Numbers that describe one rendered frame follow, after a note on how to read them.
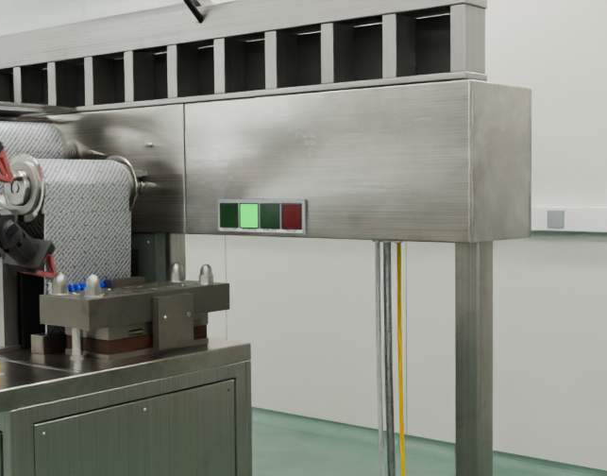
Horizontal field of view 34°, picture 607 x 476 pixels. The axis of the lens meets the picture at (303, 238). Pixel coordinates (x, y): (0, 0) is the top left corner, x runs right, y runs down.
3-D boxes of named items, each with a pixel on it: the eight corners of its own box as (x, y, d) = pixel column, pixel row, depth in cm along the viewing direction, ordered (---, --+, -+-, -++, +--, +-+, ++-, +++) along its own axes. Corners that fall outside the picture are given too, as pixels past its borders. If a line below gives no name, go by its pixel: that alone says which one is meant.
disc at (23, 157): (0, 215, 218) (5, 148, 216) (3, 215, 218) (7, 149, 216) (41, 228, 209) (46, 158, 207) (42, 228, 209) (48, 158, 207)
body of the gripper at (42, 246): (43, 272, 202) (22, 253, 196) (7, 267, 206) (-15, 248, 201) (57, 245, 204) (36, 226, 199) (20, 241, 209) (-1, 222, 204)
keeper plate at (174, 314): (152, 349, 207) (151, 297, 207) (187, 343, 215) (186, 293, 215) (160, 350, 206) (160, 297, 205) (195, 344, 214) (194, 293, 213)
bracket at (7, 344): (-19, 352, 212) (-23, 209, 211) (8, 348, 217) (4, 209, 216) (-5, 354, 209) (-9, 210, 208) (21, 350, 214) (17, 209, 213)
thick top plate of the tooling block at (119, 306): (40, 323, 204) (39, 294, 204) (180, 304, 235) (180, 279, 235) (89, 330, 194) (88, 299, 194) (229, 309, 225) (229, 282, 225)
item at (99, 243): (43, 300, 210) (43, 213, 209) (128, 291, 228) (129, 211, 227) (45, 300, 210) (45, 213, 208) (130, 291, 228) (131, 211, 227)
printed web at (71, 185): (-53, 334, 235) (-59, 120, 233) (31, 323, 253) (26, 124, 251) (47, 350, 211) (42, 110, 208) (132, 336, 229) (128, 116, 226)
